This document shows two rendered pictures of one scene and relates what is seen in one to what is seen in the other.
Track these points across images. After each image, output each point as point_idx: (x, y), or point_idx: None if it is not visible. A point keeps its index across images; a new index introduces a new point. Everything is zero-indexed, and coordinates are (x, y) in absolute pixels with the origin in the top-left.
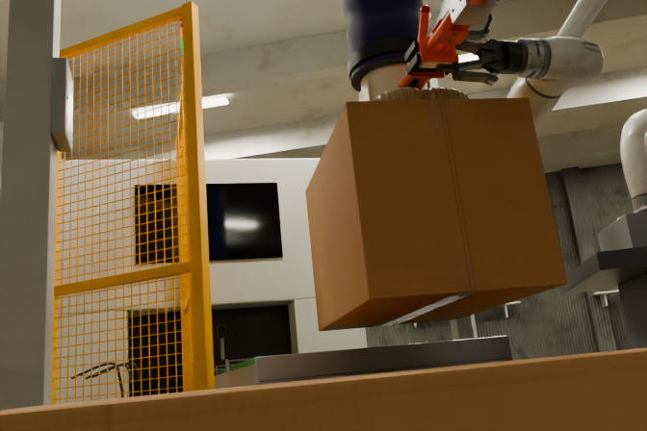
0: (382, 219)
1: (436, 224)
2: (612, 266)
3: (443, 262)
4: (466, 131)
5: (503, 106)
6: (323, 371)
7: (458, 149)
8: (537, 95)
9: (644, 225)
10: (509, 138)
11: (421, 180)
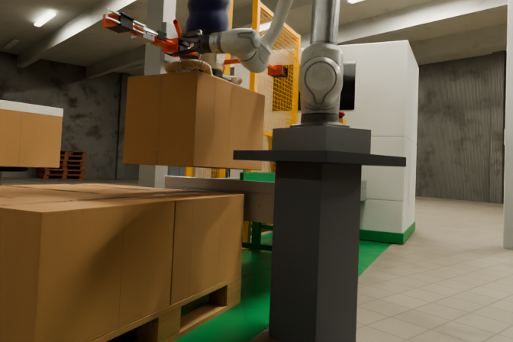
0: (131, 130)
1: (149, 133)
2: (237, 158)
3: (148, 150)
4: (168, 89)
5: (185, 75)
6: (188, 186)
7: (163, 98)
8: (238, 59)
9: (278, 136)
10: (185, 92)
11: (146, 113)
